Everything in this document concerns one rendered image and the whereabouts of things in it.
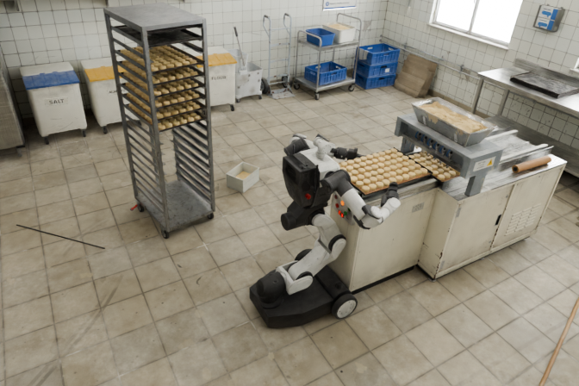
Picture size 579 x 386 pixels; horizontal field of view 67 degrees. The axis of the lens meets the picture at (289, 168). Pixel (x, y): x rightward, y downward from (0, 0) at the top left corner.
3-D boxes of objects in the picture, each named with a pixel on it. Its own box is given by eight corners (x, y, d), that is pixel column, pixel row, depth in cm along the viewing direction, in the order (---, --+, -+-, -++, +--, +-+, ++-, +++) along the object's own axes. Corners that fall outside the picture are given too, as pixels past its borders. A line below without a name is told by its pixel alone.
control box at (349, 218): (335, 205, 316) (337, 189, 308) (355, 224, 298) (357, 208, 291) (331, 207, 314) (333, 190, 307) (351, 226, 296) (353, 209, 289)
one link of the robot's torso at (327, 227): (336, 257, 310) (308, 225, 279) (322, 242, 323) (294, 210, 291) (351, 242, 311) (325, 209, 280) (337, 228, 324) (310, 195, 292)
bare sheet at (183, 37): (200, 40, 317) (200, 37, 316) (148, 47, 294) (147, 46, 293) (160, 21, 354) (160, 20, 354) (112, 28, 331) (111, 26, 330)
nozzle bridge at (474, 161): (420, 146, 371) (428, 108, 353) (490, 189, 318) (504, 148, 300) (389, 154, 356) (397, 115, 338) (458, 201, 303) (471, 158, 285)
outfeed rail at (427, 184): (542, 149, 376) (544, 142, 373) (544, 151, 374) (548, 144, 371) (353, 210, 288) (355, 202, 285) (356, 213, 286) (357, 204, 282)
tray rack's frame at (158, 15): (217, 218, 403) (208, 18, 310) (166, 240, 373) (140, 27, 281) (182, 187, 443) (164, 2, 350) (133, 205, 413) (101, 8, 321)
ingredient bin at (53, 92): (42, 147, 503) (24, 84, 463) (34, 126, 548) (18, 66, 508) (91, 138, 529) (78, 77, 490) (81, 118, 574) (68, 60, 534)
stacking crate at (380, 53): (382, 54, 747) (383, 42, 736) (398, 61, 719) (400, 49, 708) (354, 59, 718) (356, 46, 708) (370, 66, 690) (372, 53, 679)
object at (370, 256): (389, 246, 386) (407, 158, 340) (415, 271, 361) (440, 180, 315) (321, 271, 355) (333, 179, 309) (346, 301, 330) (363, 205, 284)
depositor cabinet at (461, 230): (470, 199, 456) (494, 127, 412) (532, 240, 403) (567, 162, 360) (374, 234, 400) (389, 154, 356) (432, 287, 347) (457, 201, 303)
